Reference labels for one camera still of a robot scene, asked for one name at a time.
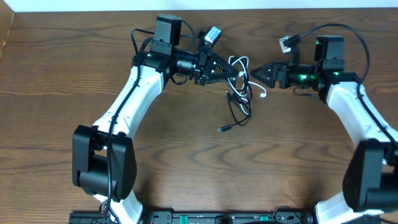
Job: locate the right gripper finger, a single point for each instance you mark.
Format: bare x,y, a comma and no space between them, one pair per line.
266,68
266,78

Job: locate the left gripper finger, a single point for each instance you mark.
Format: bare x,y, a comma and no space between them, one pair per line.
216,79
221,68

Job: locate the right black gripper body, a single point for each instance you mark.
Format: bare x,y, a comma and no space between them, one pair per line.
285,82

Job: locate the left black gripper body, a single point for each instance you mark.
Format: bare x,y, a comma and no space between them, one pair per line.
203,69

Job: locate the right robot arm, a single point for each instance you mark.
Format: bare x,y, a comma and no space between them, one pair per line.
367,191

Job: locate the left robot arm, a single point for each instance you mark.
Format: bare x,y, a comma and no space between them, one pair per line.
103,159

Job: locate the cardboard box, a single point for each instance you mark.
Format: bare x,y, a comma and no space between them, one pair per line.
6,20

